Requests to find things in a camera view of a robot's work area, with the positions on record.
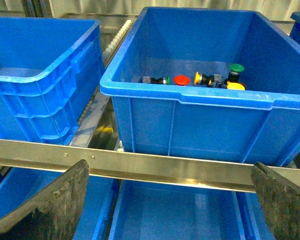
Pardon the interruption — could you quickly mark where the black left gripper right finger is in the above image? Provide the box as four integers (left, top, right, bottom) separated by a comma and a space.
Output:
250, 162, 300, 240

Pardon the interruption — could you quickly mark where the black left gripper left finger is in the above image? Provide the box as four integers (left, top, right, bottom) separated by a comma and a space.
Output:
0, 159, 89, 240

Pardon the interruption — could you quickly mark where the yellow mushroom push button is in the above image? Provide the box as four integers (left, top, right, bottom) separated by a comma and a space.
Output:
223, 81, 246, 91

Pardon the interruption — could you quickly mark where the red mushroom push button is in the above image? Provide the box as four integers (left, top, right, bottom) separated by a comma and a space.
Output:
173, 75, 190, 86

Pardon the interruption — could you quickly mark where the blue lower-shelf bin left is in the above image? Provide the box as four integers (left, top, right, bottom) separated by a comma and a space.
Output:
0, 167, 119, 240

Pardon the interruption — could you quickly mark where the blue lower-shelf bin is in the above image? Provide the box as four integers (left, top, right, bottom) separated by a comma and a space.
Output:
0, 167, 119, 240
109, 180, 274, 240

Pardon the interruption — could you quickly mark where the blue centre plastic bin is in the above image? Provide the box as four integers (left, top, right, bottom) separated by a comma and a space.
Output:
100, 7, 300, 166

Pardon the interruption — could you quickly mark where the blue lower-shelf bin centre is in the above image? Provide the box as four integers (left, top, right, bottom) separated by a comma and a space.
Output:
109, 180, 274, 240

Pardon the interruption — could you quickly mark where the blue left plastic bin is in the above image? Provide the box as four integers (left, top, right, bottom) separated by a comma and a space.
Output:
0, 16, 105, 145

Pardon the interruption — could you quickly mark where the yellow flat push button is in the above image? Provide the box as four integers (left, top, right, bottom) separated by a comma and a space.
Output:
193, 72, 224, 88

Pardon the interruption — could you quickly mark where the green mushroom push button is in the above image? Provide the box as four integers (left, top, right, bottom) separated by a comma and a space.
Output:
224, 63, 245, 84

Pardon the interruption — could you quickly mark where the white roller track left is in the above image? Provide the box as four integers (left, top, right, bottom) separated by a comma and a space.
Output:
102, 19, 133, 59

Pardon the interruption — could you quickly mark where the green flat push button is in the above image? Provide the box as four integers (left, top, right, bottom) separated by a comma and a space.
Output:
141, 76, 171, 85

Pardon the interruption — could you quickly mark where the steel shelf front rail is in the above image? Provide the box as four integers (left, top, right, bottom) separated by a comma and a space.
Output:
0, 139, 300, 193

